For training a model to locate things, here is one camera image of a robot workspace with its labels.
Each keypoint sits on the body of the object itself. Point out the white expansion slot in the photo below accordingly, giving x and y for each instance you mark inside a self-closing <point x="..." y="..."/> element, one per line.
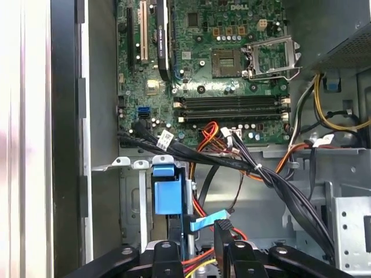
<point x="143" y="32"/>

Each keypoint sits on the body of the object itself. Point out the grey metal drive cage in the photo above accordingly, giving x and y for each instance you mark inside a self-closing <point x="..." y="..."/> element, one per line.
<point x="347" y="231"/>

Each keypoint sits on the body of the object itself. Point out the black RAM slot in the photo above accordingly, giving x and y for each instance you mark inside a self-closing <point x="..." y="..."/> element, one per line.
<point x="229" y="112"/>
<point x="229" y="118"/>
<point x="229" y="106"/>
<point x="229" y="100"/>

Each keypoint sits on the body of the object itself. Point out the metal disk bay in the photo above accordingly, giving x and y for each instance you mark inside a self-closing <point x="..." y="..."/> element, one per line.
<point x="130" y="197"/>

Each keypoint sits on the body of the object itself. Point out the CPU socket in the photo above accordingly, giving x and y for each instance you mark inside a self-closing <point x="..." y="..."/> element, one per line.
<point x="226" y="63"/>

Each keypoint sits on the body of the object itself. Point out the grey power supply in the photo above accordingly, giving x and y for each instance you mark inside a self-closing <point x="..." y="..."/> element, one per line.
<point x="347" y="49"/>

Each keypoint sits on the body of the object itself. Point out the black graphics card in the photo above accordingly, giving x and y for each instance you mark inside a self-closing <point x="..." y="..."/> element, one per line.
<point x="163" y="37"/>

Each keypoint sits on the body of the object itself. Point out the hard disk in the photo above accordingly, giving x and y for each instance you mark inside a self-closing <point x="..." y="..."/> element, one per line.
<point x="166" y="197"/>

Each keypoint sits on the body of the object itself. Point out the metal socket cover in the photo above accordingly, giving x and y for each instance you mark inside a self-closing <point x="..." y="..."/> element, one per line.
<point x="272" y="41"/>

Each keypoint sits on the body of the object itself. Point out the small blue plastic clip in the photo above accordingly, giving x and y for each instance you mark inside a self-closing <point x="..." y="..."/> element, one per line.
<point x="331" y="84"/>

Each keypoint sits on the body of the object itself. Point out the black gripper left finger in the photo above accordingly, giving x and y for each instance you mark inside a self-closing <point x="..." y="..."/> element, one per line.
<point x="166" y="260"/>

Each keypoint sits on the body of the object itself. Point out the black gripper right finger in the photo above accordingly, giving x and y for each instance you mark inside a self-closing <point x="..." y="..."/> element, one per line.
<point x="240" y="260"/>

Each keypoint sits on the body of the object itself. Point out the green motherboard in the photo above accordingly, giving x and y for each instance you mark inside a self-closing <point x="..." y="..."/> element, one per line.
<point x="203" y="79"/>

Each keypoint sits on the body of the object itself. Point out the black expansion slot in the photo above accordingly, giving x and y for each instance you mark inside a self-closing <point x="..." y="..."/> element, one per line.
<point x="130" y="37"/>

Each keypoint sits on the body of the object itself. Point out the black and grey PC case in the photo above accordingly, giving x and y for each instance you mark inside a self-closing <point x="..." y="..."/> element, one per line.
<point x="101" y="87"/>

